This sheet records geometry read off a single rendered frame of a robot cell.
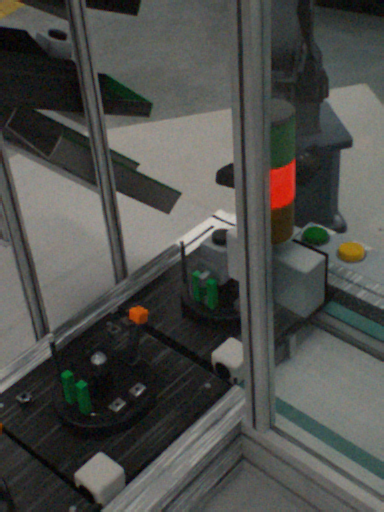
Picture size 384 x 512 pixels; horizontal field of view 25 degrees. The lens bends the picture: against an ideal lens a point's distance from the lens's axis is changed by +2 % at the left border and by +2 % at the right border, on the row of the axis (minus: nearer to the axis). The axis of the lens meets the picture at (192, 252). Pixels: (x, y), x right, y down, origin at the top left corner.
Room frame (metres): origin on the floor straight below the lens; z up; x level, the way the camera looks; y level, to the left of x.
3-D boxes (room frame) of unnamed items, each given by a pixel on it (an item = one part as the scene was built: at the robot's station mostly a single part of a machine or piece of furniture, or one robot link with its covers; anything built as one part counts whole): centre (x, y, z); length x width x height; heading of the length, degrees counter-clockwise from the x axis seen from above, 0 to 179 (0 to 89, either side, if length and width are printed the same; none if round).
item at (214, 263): (0.99, -0.04, 1.06); 0.08 x 0.04 x 0.07; 135
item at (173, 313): (1.00, -0.05, 0.96); 0.24 x 0.24 x 0.02; 44
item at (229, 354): (0.86, -0.04, 0.97); 0.05 x 0.05 x 0.04; 44
